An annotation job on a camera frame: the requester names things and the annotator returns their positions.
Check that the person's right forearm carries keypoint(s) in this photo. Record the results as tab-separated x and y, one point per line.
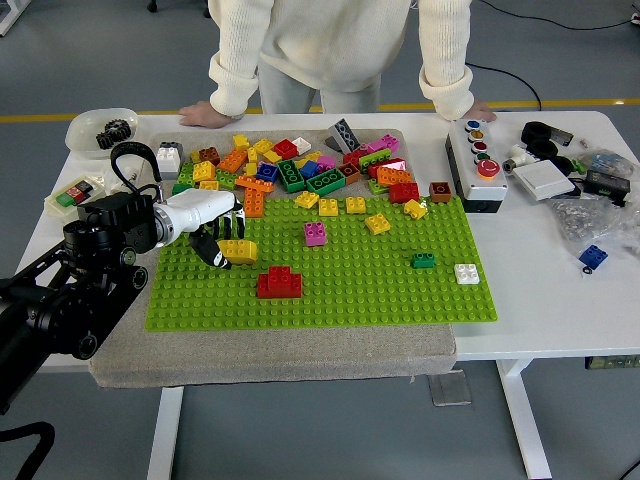
232	85

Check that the black clamp with metal plate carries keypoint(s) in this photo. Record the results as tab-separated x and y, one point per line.
537	131

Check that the pink long brick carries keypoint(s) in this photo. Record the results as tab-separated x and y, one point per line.
386	143

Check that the white push-button control box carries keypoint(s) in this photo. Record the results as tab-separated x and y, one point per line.
487	186

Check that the lime green long brick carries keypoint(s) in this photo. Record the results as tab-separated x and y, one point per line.
375	159

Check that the person's left forearm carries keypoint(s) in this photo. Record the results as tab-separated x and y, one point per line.
447	90

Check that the white switch box green red buttons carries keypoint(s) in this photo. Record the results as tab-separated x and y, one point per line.
65	199

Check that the grey long brick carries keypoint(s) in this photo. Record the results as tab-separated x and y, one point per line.
345	134

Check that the pink square brick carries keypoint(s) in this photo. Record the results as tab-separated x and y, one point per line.
327	161

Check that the red glossy sloped brick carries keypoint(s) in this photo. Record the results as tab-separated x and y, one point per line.
392	164

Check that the green plastic clip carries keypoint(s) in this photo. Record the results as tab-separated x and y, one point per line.
580	164

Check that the red stepped brick stack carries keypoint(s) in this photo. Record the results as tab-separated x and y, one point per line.
279	286

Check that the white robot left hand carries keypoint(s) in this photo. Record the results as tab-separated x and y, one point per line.
200	206

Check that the yellow curved brick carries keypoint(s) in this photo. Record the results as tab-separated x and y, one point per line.
242	251

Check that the black metal gear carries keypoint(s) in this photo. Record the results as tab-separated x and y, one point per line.
106	140
121	130

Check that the red square brick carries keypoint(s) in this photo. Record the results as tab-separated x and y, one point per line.
286	148
353	159

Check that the white square brick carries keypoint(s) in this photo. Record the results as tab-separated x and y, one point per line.
466	274
303	145

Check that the brown upturned brick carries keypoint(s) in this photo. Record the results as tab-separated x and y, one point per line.
350	172

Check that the clear bag of screws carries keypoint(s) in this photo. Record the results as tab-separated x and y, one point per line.
590	220

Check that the person's right hand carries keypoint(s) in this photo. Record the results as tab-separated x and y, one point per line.
200	115

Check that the brown square brick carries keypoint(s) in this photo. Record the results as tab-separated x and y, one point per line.
209	155
440	191

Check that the table height control panel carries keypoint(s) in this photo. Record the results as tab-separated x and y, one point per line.
612	363

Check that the white and grey brick stack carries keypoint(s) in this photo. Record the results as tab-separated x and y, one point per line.
170	160

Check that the blue square brick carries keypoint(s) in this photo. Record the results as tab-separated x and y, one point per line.
593	256
309	170
267	172

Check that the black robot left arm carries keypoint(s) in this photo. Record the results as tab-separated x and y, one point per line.
115	220

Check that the black chair base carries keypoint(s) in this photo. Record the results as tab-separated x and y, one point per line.
152	6

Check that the person's left hand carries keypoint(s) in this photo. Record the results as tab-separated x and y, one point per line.
482	111

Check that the white plastic bowl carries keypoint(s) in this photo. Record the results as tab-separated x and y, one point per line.
82	132

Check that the white pipe fitting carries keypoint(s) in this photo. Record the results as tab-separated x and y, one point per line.
520	156

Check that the clear bag of blue parts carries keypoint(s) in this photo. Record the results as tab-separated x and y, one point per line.
607	161

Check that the person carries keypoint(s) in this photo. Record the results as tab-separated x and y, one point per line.
340	45

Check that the yellow narrow brick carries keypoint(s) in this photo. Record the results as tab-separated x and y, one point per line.
252	155
250	169

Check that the white wall switch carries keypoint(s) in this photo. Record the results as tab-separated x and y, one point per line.
543	181

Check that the small dark green brick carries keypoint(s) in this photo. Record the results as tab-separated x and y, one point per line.
423	260

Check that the white table leg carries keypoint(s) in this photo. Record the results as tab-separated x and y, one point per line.
165	435
525	425

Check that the green long upturned brick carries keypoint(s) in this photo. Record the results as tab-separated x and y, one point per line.
326	181
291	175

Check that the green square brick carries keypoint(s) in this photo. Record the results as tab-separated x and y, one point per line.
226	179
377	186

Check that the black power adapter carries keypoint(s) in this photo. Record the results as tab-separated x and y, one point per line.
606	184

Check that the grey-brown mat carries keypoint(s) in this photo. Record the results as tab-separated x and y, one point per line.
275	355

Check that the magenta square brick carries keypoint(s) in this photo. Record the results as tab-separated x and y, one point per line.
315	234

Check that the white furniture frame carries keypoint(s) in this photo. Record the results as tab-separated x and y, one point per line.
7	22

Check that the green studded baseplate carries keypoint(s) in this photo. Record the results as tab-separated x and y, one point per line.
360	295

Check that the grey floor plate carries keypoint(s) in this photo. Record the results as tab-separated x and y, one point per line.
450	390

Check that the yellow square brick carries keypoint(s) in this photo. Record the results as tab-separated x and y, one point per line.
355	205
262	146
377	224
415	209
209	185
328	207
241	142
204	171
307	199
272	156

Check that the yellow flat brick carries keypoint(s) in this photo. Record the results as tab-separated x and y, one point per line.
300	163

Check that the orange flat long brick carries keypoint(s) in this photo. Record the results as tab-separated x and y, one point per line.
255	184

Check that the red rounded brick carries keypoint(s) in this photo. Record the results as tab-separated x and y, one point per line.
404	192

